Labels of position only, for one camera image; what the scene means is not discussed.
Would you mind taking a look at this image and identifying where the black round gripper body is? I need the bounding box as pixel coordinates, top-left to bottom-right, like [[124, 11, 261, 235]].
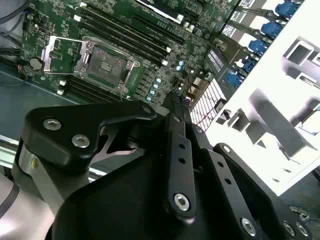
[[51, 117, 261, 240]]

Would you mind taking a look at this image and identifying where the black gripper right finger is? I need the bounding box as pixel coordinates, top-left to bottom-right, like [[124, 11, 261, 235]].
[[183, 99, 313, 240]]

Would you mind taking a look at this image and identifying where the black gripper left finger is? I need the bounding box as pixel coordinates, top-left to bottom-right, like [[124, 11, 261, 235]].
[[21, 91, 198, 220]]

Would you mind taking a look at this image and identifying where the metal socket cover frame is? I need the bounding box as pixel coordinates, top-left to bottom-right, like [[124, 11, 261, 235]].
[[41, 35, 88, 76]]

